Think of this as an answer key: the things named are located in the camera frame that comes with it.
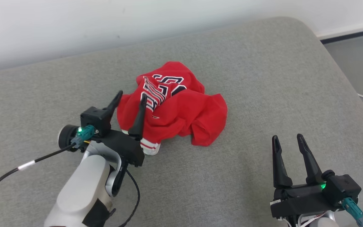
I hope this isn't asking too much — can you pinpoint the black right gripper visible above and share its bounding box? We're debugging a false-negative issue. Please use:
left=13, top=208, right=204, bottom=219
left=269, top=133, right=343, bottom=219

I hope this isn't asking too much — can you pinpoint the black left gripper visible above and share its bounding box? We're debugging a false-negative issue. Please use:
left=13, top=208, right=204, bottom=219
left=96, top=90, right=148, bottom=167

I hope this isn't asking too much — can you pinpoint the red basketball jersey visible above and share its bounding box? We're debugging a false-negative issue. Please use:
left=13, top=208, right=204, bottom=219
left=117, top=61, right=228, bottom=155

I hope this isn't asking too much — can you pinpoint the black baseboard strip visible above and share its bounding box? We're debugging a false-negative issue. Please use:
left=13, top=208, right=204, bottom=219
left=320, top=27, right=363, bottom=44

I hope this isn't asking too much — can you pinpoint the thin black cable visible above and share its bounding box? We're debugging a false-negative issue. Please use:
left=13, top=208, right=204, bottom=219
left=118, top=169, right=141, bottom=227

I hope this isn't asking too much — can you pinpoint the black cable with white label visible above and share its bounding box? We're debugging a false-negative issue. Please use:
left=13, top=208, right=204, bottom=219
left=0, top=143, right=78, bottom=227

